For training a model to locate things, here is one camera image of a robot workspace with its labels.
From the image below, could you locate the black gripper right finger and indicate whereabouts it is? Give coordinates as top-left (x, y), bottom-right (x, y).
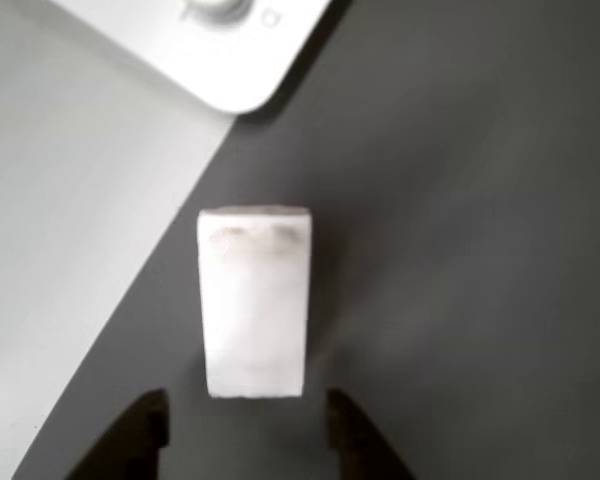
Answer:
top-left (324, 387), bottom-right (417, 480)

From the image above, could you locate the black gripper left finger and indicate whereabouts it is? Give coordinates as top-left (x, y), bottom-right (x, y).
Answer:
top-left (63, 388), bottom-right (172, 480)

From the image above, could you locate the white eraser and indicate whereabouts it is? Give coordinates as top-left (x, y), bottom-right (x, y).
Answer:
top-left (196, 203), bottom-right (312, 400)

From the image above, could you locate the grey table mat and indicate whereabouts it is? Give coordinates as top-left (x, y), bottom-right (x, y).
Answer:
top-left (9, 0), bottom-right (600, 480)

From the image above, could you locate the white flat device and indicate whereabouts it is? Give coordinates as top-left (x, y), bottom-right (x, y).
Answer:
top-left (48, 0), bottom-right (352, 116)

